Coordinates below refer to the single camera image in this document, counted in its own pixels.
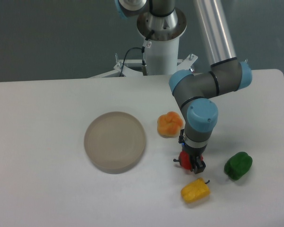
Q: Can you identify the orange toy bread roll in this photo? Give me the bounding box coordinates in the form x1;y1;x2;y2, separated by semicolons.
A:
157;111;183;138

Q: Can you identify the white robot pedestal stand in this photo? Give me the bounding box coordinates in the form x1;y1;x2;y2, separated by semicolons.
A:
88;10;249;79

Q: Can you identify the yellow toy bell pepper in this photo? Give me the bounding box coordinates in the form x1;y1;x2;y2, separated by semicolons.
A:
180;178;211;203

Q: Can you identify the green toy bell pepper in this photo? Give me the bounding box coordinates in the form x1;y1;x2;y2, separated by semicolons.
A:
224;152;253;181

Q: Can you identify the black cable with connector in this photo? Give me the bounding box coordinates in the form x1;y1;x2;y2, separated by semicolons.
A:
119;29;156;78

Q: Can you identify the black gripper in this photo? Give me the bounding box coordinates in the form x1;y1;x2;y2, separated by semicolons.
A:
178;129;206;174

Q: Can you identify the red toy bell pepper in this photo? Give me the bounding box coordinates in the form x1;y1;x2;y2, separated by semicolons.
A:
173;150;190;171

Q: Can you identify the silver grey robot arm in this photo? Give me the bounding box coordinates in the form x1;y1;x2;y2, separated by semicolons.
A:
115;0;252;174

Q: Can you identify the beige round plate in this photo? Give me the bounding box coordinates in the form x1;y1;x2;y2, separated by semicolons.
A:
84;112;146;174

